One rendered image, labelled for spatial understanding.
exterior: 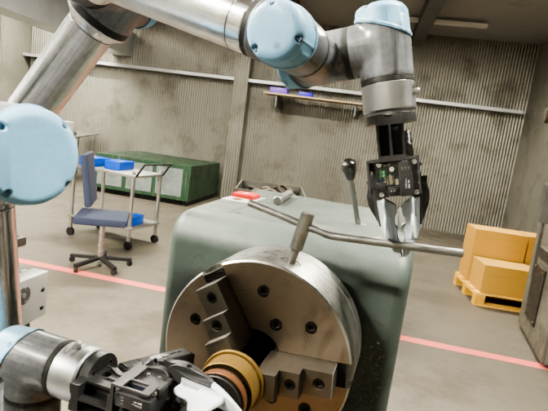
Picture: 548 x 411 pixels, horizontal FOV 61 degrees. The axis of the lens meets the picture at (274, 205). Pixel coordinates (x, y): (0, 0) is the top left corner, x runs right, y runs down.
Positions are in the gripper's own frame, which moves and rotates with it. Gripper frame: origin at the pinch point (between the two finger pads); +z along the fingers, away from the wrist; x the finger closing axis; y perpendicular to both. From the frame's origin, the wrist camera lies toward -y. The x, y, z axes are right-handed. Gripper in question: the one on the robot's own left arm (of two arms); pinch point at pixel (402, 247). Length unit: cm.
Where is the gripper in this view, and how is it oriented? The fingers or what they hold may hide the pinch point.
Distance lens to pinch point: 74.6
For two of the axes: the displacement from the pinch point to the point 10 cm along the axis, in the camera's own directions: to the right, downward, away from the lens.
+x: 9.5, -0.8, -3.0
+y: -3.0, 1.1, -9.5
